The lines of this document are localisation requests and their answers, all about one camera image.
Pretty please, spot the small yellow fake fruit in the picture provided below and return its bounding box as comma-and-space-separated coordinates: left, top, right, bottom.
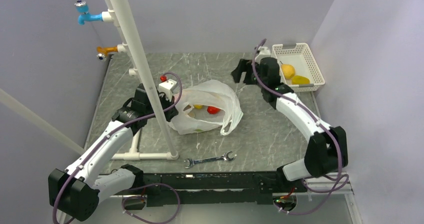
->
193, 104, 204, 110

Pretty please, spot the white perforated plastic basket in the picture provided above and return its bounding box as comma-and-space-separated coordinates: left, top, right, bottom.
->
271, 42, 326, 92

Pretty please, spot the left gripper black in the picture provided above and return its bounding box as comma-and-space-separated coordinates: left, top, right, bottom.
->
145, 92, 179, 123

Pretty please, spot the purple cable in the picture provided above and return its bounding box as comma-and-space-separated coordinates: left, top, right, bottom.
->
251, 38, 350, 216
52, 71, 183, 224

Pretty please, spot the blue plastic faucet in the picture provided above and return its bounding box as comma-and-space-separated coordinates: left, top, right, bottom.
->
74, 0, 103, 26

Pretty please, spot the silver open-end wrench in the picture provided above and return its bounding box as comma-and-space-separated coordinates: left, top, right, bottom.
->
184, 151, 237, 169

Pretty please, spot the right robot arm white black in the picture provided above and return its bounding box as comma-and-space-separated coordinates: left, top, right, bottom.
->
231, 57, 349, 192

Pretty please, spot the white PVC pipe frame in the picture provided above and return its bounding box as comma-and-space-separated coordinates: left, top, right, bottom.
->
0, 0, 179, 161

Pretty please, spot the translucent white plastic bag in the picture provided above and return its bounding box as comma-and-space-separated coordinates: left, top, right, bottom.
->
168, 79, 244, 136

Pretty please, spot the yellow fake mango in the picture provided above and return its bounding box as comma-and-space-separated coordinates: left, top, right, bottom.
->
291, 75, 311, 85

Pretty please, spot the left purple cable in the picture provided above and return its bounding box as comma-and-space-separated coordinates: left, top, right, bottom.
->
52, 71, 183, 224

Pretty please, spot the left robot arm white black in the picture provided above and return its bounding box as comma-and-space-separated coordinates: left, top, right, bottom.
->
48, 84, 156, 224

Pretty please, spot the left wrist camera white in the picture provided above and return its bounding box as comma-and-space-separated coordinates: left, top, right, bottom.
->
157, 75, 178, 101

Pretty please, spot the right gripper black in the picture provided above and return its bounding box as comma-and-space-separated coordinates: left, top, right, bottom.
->
230, 59, 267, 89

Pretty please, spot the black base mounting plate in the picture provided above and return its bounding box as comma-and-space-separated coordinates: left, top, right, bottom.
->
118, 171, 307, 207

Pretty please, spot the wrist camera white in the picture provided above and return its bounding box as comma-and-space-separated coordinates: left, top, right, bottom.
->
254, 46, 271, 63
157, 75, 178, 101

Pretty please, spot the red fake tomato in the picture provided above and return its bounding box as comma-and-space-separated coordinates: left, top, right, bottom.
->
207, 106, 221, 115

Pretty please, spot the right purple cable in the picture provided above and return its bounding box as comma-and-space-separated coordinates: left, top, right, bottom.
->
251, 38, 350, 216

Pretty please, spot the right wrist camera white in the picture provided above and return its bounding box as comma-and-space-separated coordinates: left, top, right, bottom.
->
254, 46, 271, 63

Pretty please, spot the orange plastic faucet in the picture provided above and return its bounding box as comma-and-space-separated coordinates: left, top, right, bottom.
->
96, 46, 119, 61

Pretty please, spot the aluminium rail frame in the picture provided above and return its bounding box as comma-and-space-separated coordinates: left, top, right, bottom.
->
52, 175, 364, 224

